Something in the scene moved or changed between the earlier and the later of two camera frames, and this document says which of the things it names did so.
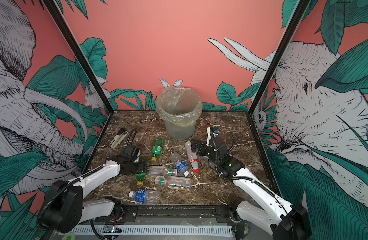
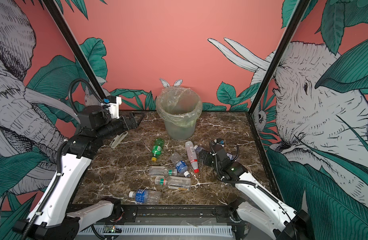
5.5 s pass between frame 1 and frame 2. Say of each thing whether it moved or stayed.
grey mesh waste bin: stayed
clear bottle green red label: stayed
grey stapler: stayed
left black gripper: moved
